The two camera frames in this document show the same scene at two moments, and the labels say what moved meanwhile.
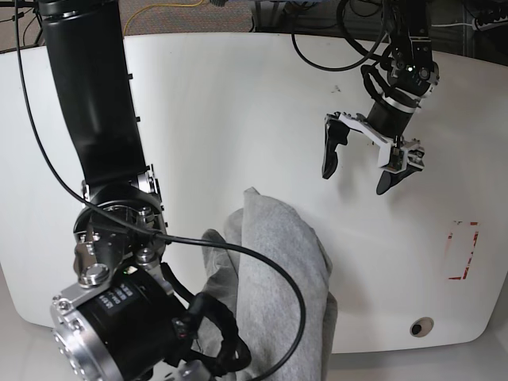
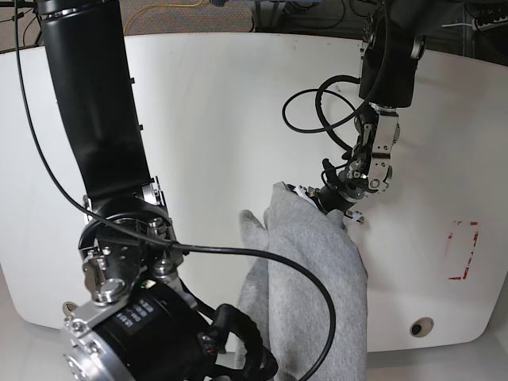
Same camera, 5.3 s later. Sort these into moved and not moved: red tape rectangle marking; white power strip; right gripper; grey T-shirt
Moved: right gripper; grey T-shirt
Not moved: white power strip; red tape rectangle marking
